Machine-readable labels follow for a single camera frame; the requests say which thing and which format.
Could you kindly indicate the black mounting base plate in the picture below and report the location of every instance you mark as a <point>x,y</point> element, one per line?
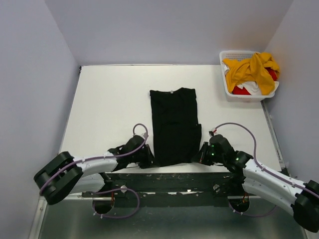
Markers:
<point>169,189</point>

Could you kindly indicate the white t-shirt in basket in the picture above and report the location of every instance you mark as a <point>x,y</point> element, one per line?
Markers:
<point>227,79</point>

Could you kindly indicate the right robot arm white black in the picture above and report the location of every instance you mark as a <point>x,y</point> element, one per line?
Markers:
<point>299,199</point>

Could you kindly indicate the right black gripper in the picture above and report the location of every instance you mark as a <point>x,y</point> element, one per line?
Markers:
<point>201,157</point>

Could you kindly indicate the black t-shirt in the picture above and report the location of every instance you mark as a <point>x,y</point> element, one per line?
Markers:
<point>176,130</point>

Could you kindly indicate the yellow t-shirt in basket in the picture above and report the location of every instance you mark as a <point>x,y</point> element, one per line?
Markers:
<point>254,69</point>

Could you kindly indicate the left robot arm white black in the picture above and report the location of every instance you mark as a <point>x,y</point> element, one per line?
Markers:
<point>57,179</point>

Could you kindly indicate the red t-shirt in basket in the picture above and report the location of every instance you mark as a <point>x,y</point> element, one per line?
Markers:
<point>252,88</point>

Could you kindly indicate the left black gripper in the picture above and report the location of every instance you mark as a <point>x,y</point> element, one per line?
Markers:
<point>149,161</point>

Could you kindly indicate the white plastic laundry basket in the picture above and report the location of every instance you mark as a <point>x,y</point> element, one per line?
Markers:
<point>240,54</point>

